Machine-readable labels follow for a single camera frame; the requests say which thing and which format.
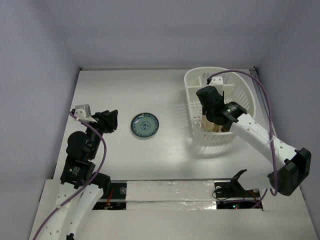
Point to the aluminium rail right side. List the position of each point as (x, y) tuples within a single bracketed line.
[(266, 100)]

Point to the white plastic dish rack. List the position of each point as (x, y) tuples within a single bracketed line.
[(235, 89)]

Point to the white foam block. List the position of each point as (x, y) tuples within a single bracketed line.
[(171, 195)]

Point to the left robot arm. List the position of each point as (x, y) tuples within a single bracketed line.
[(81, 183)]

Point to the beige plate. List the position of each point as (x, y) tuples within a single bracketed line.
[(210, 126)]

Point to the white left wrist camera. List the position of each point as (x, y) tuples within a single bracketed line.
[(83, 112)]

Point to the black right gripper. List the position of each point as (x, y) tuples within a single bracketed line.
[(213, 110)]

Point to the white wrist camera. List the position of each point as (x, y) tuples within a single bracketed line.
[(217, 82), (83, 112)]

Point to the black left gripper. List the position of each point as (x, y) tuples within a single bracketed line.
[(109, 122)]

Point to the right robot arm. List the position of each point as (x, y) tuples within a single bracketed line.
[(291, 166)]

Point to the blue patterned plate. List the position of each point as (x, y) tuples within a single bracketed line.
[(144, 125)]

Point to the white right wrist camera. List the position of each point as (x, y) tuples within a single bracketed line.
[(217, 82)]

